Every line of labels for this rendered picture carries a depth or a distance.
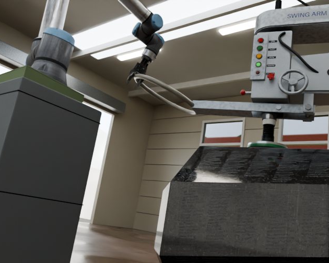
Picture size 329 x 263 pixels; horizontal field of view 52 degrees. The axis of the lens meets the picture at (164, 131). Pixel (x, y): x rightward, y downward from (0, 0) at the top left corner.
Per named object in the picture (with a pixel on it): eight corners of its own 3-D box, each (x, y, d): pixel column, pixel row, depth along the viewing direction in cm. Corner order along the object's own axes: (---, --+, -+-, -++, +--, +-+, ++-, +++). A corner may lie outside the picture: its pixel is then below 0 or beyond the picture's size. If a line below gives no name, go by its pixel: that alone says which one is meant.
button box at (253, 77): (265, 81, 187) (268, 36, 195) (264, 79, 185) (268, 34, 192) (250, 81, 191) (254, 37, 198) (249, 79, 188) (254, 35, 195)
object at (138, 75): (206, 123, 230) (208, 120, 230) (184, 96, 186) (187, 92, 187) (151, 97, 252) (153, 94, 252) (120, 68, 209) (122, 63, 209)
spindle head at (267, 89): (318, 117, 192) (321, 48, 203) (320, 103, 172) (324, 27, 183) (254, 115, 206) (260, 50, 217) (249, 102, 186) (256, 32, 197)
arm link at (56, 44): (39, 52, 146) (50, 19, 151) (28, 64, 159) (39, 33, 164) (72, 67, 154) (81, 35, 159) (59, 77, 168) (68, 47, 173)
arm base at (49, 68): (38, 71, 140) (45, 50, 143) (15, 78, 152) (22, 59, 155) (74, 90, 154) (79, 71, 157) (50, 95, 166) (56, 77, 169)
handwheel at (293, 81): (307, 101, 179) (308, 75, 183) (307, 94, 170) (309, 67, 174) (278, 100, 185) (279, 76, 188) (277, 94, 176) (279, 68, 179)
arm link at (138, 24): (142, 17, 206) (157, 29, 212) (132, 24, 215) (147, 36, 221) (137, 28, 203) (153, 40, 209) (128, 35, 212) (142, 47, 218)
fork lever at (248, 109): (313, 122, 190) (314, 115, 192) (315, 111, 173) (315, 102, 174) (198, 116, 218) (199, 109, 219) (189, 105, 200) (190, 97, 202)
